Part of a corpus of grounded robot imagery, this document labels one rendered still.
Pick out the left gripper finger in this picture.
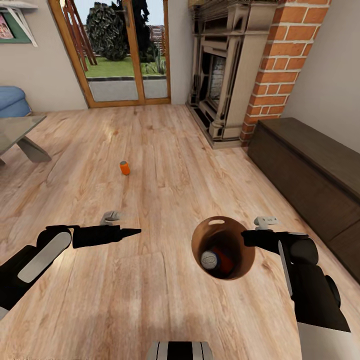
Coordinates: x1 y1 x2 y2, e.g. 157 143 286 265
120 228 142 240

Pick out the trash can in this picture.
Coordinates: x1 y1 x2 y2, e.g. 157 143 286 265
191 215 256 281

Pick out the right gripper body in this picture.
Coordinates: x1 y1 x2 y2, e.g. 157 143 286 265
242 229 274 251

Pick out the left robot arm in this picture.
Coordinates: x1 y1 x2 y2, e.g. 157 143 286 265
0 210 142 322

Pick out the can of soda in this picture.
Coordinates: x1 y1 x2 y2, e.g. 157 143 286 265
200 250 222 271
204 246 235 276
120 161 130 175

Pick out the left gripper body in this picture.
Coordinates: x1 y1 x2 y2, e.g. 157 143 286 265
89 225 121 247

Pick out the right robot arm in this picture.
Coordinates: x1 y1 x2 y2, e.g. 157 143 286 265
242 216 360 360

